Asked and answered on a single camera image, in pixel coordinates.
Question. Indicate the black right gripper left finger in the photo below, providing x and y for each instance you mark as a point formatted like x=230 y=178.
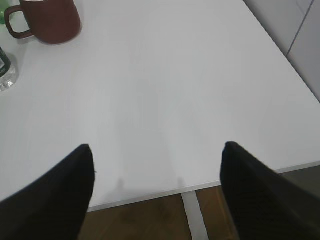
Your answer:
x=54 y=206

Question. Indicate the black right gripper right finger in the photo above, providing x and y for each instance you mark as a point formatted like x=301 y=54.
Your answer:
x=263 y=204

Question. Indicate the clear plastic water bottle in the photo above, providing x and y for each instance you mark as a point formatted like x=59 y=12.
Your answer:
x=8 y=72

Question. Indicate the dark red ceramic mug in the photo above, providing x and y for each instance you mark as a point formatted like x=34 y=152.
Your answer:
x=50 y=21

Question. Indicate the green soda bottle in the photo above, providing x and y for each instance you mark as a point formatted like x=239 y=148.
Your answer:
x=2 y=18

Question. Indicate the white table leg frame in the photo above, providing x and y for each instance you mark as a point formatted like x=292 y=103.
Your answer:
x=194 y=216

